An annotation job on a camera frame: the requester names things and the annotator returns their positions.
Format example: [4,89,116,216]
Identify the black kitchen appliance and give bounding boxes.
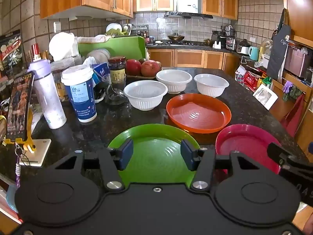
[211,31,228,50]

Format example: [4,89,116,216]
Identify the pink metal box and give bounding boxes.
[285,45,311,78]

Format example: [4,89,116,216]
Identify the black apron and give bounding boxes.
[266,8,291,80]

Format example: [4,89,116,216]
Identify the orange plastic plate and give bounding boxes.
[166,93,232,134]

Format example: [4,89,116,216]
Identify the purple water bottle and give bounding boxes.
[28,59,67,129]

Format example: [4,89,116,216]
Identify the dark red apple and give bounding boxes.
[126,59,142,76]

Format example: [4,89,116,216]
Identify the pink plastic plate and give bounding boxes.
[216,124,282,177]

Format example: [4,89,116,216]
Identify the clear plastic container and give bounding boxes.
[50,61,82,101]

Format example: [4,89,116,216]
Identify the blue tissue pack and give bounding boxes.
[92,62,109,84]

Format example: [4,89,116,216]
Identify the beige fruit tray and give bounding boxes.
[126,73,157,80]

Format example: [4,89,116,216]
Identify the blue paper cup white lid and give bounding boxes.
[61,65,97,123]

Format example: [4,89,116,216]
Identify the clear glass cup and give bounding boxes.
[108,75,129,105]

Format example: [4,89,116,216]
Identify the red patterned bags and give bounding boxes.
[235,65,267,92]

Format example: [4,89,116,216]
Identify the white ribbed plastic bowl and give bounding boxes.
[156,69,193,94]
[194,74,230,98]
[123,80,169,111]

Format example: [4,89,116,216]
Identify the gas stove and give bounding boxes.
[166,40,196,46]

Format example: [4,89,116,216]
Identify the green plastic plate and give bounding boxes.
[108,124,201,189]

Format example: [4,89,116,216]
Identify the rice cooker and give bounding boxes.
[236,39,251,54]

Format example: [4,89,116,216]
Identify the purple rubber gloves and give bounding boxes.
[282,81,303,101]

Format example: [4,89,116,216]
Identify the white water heater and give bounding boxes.
[177,0,200,14]

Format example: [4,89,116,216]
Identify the tall wooden cabinet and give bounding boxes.
[282,0,313,42]

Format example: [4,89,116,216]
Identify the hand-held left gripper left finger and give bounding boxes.
[55,138,134,193]

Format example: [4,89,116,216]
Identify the green dish rack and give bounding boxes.
[106,23,133,36]

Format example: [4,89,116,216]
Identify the blender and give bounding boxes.
[225,26,237,51]

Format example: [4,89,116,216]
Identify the wooden base cabinets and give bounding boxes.
[147,48,240,77]

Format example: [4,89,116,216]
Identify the dark snack bag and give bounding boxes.
[0,30,26,79]

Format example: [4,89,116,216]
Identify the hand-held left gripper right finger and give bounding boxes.
[180,139,260,193]

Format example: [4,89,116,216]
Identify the range hood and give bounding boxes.
[164,11,213,20]

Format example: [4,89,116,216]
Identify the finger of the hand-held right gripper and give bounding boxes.
[267,142,297,169]

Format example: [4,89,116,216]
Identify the dark sauce jar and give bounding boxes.
[108,56,127,84]

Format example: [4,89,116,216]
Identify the yellow ribbon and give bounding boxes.
[0,115,8,142]

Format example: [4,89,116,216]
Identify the white plastic bag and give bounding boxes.
[49,32,79,61]

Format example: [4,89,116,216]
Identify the white windowed box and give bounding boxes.
[253,84,279,110]

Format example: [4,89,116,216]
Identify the yellow phone stand white base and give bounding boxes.
[0,108,52,167]

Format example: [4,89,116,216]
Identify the teal mug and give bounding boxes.
[249,46,260,61]

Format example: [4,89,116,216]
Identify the metal spoon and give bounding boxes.
[103,75,125,96]

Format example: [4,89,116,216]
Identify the stack of plastic containers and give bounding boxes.
[87,49,111,64]

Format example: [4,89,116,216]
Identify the clear oil bottle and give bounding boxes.
[259,39,273,62]

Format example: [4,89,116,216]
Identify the purple keychain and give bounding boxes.
[14,144,28,189]

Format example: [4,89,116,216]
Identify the wok with lid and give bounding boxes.
[168,33,185,42]

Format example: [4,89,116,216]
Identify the red cloth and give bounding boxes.
[280,93,305,138]

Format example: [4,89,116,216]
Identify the black smartphone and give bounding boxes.
[6,71,35,140]

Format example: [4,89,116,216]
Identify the green cutting board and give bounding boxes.
[78,36,147,61]

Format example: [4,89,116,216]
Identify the red can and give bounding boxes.
[31,43,41,60]

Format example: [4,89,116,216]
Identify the light red apple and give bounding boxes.
[141,60,161,77]

